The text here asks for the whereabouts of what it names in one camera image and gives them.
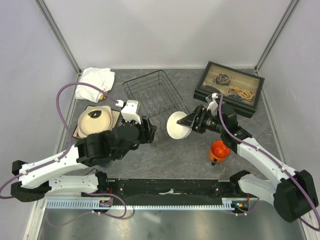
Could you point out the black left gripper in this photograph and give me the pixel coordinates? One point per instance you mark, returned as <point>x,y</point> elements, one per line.
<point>148,135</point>

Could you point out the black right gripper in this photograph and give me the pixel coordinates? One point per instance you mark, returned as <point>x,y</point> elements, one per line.
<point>190,120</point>

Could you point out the white ceramic bowl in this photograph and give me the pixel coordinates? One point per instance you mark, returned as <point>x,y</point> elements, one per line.
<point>175,130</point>

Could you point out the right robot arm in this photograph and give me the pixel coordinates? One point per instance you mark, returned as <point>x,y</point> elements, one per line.
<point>291,192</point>

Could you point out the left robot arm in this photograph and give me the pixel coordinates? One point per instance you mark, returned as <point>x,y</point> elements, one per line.
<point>50,176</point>

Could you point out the square floral plate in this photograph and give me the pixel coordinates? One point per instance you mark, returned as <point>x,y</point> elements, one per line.
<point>115,116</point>

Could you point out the orange plastic mug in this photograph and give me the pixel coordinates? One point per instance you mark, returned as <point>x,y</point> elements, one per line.
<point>218,152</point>

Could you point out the small dark blue cup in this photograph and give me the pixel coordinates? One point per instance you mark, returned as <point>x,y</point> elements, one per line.
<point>104,165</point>

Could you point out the black glass-lid jewelry box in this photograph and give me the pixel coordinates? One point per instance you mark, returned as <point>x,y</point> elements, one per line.
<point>239,89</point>

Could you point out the white crumpled cloth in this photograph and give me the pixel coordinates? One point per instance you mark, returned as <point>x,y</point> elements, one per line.
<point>102,78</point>

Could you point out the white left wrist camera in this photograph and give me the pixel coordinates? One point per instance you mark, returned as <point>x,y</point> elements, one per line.
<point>130,112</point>

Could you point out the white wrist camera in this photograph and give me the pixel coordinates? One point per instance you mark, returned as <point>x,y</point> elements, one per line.
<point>130,112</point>
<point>212,103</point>

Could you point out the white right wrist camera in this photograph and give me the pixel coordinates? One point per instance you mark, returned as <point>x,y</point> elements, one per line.
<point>212,103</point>

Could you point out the black wire dish rack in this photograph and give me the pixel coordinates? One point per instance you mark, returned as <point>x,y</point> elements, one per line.
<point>158,98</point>

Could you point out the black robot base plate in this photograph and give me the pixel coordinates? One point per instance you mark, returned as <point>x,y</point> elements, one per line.
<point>171,191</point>

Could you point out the blue slotted cable duct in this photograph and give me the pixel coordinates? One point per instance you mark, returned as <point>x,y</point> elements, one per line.
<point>96,204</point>

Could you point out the aluminium frame rail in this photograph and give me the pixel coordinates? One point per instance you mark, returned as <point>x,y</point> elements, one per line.
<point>58,35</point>

